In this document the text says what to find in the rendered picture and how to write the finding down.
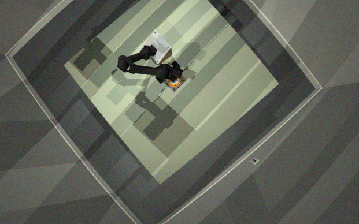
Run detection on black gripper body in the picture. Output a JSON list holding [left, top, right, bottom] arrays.
[[155, 61, 180, 84]]

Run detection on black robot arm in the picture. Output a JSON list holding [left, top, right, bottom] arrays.
[[117, 45, 183, 82]]

